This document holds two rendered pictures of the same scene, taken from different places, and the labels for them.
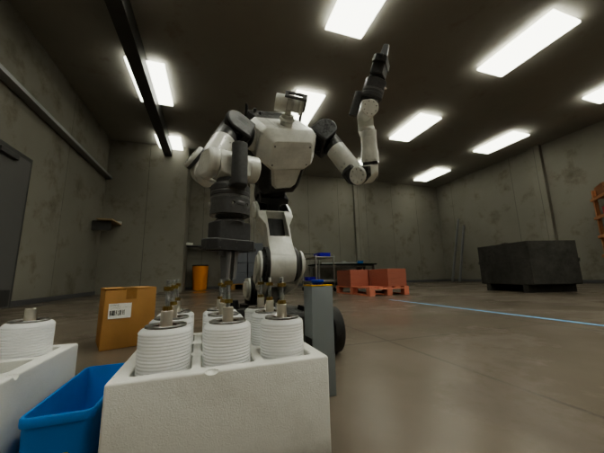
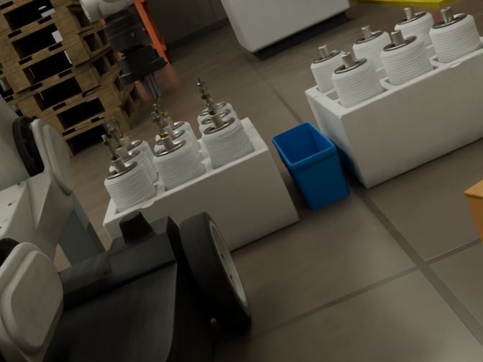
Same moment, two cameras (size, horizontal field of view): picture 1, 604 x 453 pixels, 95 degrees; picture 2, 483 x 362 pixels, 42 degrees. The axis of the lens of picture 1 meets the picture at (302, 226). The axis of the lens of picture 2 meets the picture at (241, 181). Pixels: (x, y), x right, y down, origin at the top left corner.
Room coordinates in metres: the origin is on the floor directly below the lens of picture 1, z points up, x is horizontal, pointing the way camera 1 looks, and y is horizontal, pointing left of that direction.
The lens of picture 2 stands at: (2.07, 0.84, 0.53)
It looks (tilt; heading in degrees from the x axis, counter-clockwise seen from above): 17 degrees down; 201
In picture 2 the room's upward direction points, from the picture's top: 25 degrees counter-clockwise
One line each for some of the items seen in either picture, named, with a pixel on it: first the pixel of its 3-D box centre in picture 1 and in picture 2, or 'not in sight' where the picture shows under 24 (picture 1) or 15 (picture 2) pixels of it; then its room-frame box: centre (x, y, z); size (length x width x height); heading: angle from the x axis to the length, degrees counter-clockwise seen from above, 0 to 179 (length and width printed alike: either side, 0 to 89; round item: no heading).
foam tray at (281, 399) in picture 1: (221, 384); (199, 196); (0.72, 0.20, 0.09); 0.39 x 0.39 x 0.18; 20
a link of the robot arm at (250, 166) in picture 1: (236, 174); (109, 11); (0.60, 0.15, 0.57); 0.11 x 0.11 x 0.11; 34
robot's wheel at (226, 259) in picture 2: not in sight; (215, 268); (1.17, 0.38, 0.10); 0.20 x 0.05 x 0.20; 18
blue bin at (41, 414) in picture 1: (86, 413); (309, 163); (0.66, 0.47, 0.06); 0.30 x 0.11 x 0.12; 19
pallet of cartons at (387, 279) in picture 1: (368, 281); not in sight; (5.13, -1.20, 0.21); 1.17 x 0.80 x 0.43; 18
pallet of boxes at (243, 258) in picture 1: (253, 266); not in sight; (8.63, 1.53, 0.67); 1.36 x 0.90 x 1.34; 108
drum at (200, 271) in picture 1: (199, 277); not in sight; (8.35, 3.06, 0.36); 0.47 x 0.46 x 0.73; 18
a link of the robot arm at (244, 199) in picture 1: (229, 225); (134, 52); (0.61, 0.16, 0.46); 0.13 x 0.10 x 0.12; 137
